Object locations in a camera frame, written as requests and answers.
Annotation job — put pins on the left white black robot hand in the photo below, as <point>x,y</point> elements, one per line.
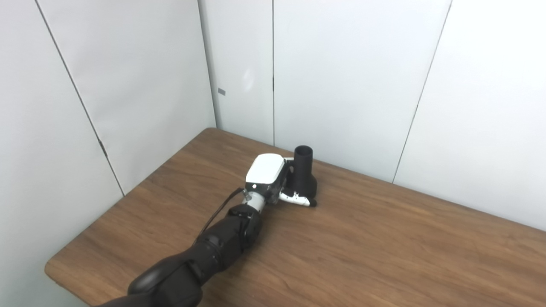
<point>265,170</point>

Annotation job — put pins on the black flared nozzle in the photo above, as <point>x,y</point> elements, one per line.
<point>303,175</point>

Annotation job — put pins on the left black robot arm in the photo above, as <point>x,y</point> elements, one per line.
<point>213,251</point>

